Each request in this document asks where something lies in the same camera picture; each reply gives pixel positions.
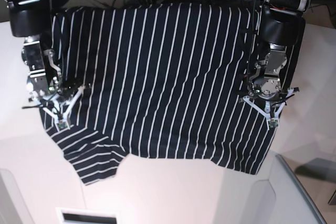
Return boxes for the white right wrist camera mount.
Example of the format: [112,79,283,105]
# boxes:
[27,83,86,132]

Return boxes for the white panel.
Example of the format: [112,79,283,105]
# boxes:
[213,151,326,223]
[1,168,35,223]

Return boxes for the white slotted tray front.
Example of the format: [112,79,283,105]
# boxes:
[56,208,122,224]

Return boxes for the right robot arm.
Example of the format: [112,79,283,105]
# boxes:
[4,0,73,113]

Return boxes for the white panel left front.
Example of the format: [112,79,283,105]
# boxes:
[1,168,35,223]

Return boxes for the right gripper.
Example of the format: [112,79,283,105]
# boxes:
[39,88,79,111]

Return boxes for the navy white striped t-shirt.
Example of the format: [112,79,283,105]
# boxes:
[39,2,307,187]

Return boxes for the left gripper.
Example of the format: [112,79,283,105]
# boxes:
[256,95,285,111]

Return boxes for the white panel right front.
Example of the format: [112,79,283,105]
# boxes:
[213,151,326,223]

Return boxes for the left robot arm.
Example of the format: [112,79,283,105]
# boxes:
[246,0,314,113]

